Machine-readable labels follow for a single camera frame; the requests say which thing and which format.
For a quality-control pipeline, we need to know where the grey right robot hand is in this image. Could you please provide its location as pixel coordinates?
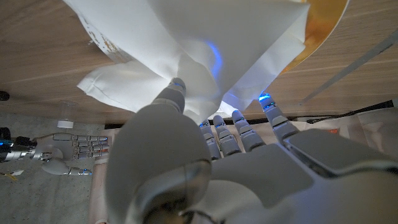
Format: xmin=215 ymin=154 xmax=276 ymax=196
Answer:
xmin=32 ymin=132 xmax=110 ymax=177

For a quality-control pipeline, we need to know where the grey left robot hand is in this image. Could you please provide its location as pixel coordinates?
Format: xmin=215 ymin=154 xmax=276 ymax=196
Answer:
xmin=105 ymin=77 xmax=398 ymax=224

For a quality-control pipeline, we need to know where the white cloth napkin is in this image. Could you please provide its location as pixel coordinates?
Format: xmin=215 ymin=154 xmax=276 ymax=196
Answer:
xmin=63 ymin=0 xmax=312 ymax=125

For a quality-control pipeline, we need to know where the clear white-capped medicine bottle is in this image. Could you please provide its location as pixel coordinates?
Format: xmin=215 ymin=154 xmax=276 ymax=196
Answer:
xmin=57 ymin=100 xmax=78 ymax=129

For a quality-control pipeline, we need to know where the white gold-rimmed paper plate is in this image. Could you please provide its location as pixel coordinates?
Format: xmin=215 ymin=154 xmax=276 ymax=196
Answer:
xmin=77 ymin=0 xmax=351 ymax=75

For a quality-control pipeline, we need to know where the black cable behind table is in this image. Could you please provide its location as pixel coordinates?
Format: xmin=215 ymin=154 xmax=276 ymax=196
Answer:
xmin=306 ymin=99 xmax=396 ymax=124

